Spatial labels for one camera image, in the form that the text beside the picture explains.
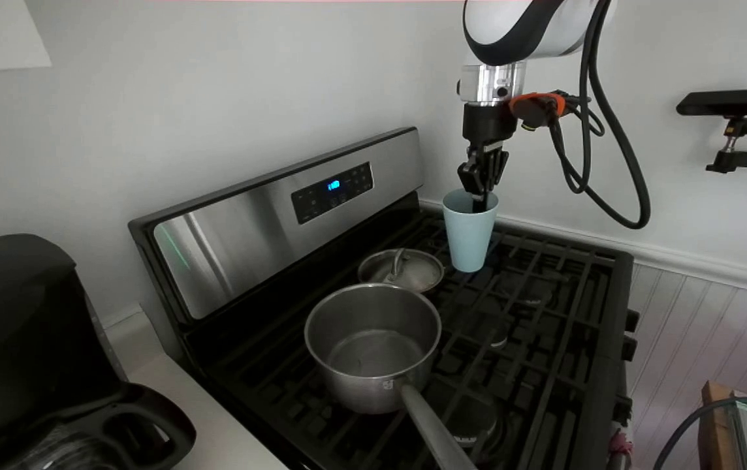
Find thin dark floor cable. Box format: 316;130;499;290
650;397;742;470

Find small metal strainer bowl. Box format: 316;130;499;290
354;246;446;295

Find patterned dish towel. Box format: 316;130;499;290
609;426;634;459

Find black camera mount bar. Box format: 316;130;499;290
674;85;747;178

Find black coffee maker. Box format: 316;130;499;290
0;233;199;470

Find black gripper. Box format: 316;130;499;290
458;101;522;212

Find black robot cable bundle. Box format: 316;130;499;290
545;0;655;233

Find wooden board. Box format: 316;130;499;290
699;379;747;470

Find steel saucepan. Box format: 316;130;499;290
302;280;477;470

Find light blue plastic cup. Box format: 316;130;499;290
441;187;501;273

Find stainless steel gas stove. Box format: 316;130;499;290
125;126;643;470

